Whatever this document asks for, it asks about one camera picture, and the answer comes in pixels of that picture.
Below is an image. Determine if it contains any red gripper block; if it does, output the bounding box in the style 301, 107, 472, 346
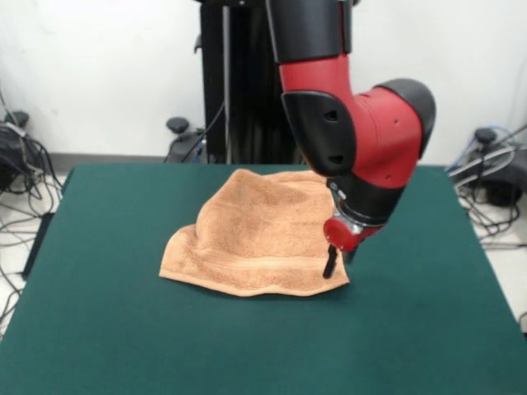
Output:
321, 216, 387, 281

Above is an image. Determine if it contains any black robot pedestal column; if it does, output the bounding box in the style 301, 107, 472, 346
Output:
193, 0, 308, 165

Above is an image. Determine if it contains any dark green table cloth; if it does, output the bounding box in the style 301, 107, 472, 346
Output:
0, 164, 527, 395

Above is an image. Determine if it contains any black pedestal foot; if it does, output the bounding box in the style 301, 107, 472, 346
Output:
0, 109, 32, 194
450, 127, 527, 207
164, 116, 209, 165

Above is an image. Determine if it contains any blue cable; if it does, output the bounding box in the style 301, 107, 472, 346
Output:
446, 125, 518, 174

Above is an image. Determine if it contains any orange terry towel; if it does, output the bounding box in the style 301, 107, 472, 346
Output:
159, 169, 351, 298

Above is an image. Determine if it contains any black cable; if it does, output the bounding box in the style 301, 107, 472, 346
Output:
180, 100, 227, 164

